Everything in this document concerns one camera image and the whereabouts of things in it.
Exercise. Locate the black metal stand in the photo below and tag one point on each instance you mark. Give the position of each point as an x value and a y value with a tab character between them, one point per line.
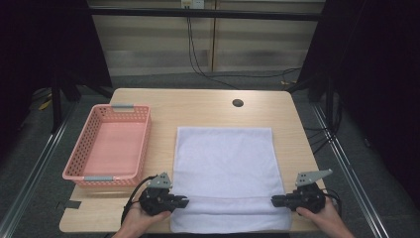
56	105

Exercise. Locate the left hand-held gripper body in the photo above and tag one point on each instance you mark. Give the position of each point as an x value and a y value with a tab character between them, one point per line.
155	200

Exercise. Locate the person's left hand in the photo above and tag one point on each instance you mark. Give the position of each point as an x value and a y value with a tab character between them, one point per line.
138	219

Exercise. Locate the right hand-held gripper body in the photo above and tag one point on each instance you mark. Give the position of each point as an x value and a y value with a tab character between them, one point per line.
307	198

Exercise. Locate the black tape strip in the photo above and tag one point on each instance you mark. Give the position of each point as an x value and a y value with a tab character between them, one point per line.
72	204

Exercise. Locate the black horizontal metal bar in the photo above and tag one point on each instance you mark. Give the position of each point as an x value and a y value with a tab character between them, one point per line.
204	14

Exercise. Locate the pale lilac printed towel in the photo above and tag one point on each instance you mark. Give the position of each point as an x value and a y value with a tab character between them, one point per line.
228	165

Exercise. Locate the black curtain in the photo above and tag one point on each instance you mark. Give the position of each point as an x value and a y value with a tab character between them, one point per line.
43	43
379	66

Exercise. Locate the person's right hand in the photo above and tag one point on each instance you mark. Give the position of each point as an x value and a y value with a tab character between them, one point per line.
325	218

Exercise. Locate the white wall socket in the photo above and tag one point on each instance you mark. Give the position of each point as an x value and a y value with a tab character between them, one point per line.
193	3

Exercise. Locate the pink perforated plastic basket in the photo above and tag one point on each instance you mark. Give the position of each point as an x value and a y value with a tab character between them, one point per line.
112	148

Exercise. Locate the yellow strip on floor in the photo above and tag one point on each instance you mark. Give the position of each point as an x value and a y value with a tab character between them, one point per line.
45	105

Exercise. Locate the silver metal floor rail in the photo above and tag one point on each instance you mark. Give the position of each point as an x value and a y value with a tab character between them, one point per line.
353	178
33	178

